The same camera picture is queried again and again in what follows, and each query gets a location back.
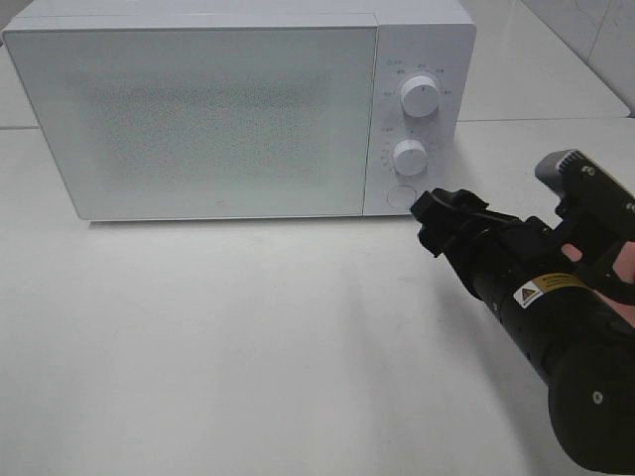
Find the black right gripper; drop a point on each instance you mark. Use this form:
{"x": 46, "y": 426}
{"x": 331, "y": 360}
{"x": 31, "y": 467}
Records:
{"x": 492, "y": 246}

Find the round white door button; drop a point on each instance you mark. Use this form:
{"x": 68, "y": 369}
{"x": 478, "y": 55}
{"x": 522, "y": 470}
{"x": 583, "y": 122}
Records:
{"x": 401, "y": 197}

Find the pink round plate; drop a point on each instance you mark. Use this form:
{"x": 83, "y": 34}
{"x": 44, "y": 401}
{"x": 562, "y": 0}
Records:
{"x": 624, "y": 267}

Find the white microwave door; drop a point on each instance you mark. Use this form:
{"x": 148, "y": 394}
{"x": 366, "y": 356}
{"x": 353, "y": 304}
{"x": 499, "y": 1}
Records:
{"x": 203, "y": 124}

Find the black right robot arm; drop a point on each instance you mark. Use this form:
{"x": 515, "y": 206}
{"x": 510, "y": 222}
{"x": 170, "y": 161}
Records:
{"x": 579, "y": 346}

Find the lower white timer knob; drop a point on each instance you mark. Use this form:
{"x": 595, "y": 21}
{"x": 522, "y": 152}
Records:
{"x": 410, "y": 158}

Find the upper white power knob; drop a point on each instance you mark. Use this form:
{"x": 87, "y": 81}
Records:
{"x": 420, "y": 95}

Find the white microwave oven body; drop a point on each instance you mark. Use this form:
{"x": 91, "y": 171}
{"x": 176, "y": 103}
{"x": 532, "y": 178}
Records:
{"x": 411, "y": 36}

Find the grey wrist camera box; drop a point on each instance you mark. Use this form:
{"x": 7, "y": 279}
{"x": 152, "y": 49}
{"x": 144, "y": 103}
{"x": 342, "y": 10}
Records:
{"x": 560, "y": 170}

